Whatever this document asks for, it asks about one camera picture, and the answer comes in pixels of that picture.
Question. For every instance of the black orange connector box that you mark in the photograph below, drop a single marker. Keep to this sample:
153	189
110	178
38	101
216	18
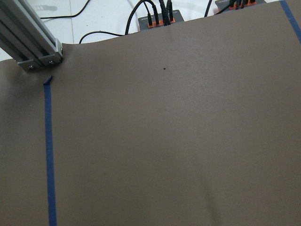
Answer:
144	22
229	5

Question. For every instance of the aluminium frame post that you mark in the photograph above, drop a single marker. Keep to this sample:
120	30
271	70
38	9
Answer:
24	36

